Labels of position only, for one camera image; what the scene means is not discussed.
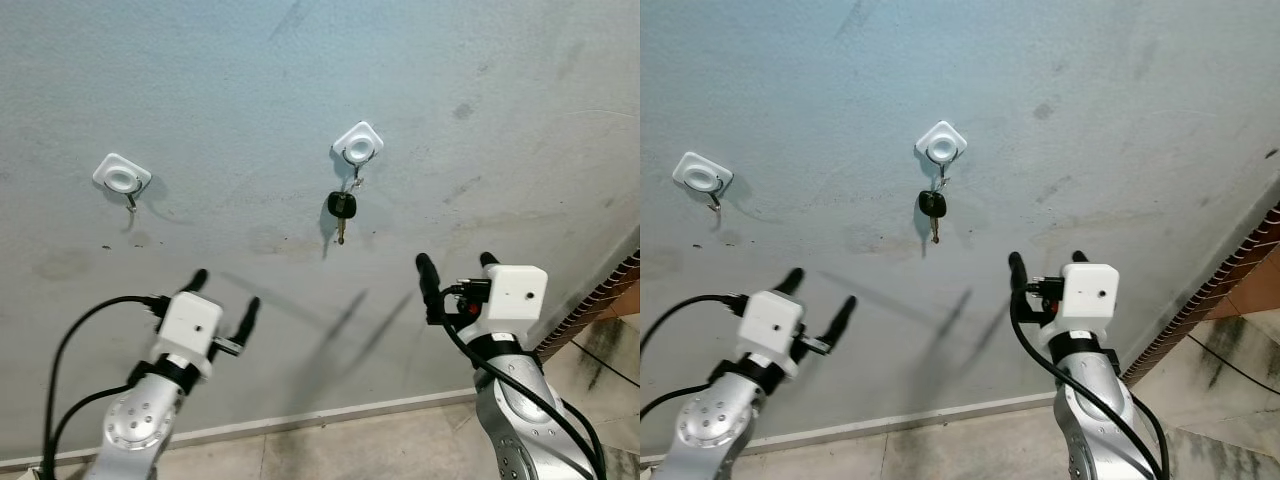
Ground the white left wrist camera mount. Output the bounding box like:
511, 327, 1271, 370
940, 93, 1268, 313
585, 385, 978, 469
738, 290, 805, 379
155, 291, 223, 379

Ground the black-headed key with ring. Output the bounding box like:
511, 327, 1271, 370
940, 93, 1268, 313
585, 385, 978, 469
918, 175, 951, 245
327, 175, 363, 247

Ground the red tiled pillar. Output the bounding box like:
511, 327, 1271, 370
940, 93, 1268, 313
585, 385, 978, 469
1120, 200, 1280, 386
535, 250, 641, 361

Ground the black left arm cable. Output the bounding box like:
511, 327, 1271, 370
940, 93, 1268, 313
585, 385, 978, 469
40, 385, 136, 480
640, 383, 716, 421
640, 293, 751, 356
40, 293, 166, 480

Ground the thin black floor cable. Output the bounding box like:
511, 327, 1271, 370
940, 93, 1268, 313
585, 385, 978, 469
1185, 333, 1280, 383

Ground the white square wall hook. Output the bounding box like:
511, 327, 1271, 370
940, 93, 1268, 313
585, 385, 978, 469
92, 153, 153, 213
331, 121, 385, 191
914, 120, 968, 191
672, 151, 733, 213

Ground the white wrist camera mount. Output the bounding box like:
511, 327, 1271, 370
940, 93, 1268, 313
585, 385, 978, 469
738, 290, 805, 379
480, 265, 548, 339
1050, 263, 1120, 336
155, 291, 223, 379

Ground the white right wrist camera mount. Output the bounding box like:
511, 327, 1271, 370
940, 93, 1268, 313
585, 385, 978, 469
480, 265, 548, 339
1050, 263, 1120, 336

